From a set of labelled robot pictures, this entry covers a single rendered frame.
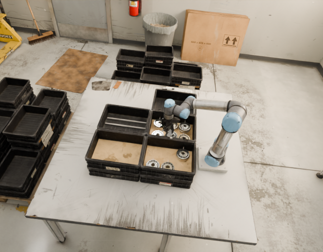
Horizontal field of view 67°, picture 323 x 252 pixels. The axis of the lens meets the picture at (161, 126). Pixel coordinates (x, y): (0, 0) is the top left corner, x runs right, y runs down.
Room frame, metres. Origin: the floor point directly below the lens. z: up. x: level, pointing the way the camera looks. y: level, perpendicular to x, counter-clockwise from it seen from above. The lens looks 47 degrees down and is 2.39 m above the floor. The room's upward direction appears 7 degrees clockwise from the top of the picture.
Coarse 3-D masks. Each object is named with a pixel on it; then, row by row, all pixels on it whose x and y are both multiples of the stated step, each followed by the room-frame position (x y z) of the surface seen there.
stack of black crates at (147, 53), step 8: (152, 48) 3.23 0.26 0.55; (160, 48) 3.24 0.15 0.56; (168, 48) 3.26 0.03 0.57; (152, 56) 2.95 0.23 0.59; (160, 56) 2.96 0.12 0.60; (168, 56) 2.98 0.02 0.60; (144, 64) 2.99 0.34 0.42; (152, 64) 2.95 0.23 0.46; (160, 64) 2.95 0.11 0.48; (168, 64) 3.13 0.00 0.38
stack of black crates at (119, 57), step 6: (120, 48) 3.24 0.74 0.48; (120, 54) 3.23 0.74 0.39; (126, 54) 3.23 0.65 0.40; (132, 54) 3.23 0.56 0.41; (138, 54) 3.23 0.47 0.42; (144, 54) 3.16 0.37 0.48; (120, 60) 2.95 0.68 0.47; (126, 60) 2.95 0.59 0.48; (132, 60) 2.96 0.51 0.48; (138, 60) 3.14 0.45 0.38; (120, 66) 2.95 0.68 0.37; (126, 66) 2.95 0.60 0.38; (132, 66) 2.95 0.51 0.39; (138, 66) 2.96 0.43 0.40
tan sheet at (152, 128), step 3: (153, 120) 1.51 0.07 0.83; (153, 126) 1.44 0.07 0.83; (150, 129) 1.40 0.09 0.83; (153, 129) 1.40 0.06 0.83; (156, 129) 1.41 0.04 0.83; (159, 129) 1.41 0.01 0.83; (177, 129) 1.44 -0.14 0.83; (150, 132) 1.36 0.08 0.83; (177, 132) 1.40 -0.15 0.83; (180, 132) 1.41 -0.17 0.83; (189, 132) 1.42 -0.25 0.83; (177, 135) 1.37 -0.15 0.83; (189, 135) 1.38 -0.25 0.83
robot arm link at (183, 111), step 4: (184, 104) 1.34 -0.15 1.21; (176, 108) 1.30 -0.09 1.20; (180, 108) 1.29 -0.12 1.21; (184, 108) 1.30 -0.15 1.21; (188, 108) 1.33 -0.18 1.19; (172, 112) 1.29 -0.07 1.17; (176, 112) 1.28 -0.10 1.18; (180, 112) 1.27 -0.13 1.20; (184, 112) 1.26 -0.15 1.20; (188, 112) 1.28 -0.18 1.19; (180, 116) 1.26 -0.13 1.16; (184, 116) 1.25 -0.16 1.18
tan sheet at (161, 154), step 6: (150, 150) 1.17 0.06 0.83; (156, 150) 1.18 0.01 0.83; (162, 150) 1.19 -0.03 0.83; (168, 150) 1.20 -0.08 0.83; (174, 150) 1.20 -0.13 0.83; (150, 156) 1.12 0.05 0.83; (156, 156) 1.12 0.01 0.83; (162, 156) 1.13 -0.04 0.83; (168, 156) 1.14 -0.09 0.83; (174, 156) 1.14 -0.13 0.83; (144, 162) 1.05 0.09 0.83; (162, 162) 1.07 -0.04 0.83; (174, 162) 1.09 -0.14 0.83; (180, 162) 1.09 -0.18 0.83; (186, 162) 1.10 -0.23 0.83; (174, 168) 1.03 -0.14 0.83; (180, 168) 1.04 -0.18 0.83; (186, 168) 1.05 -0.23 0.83
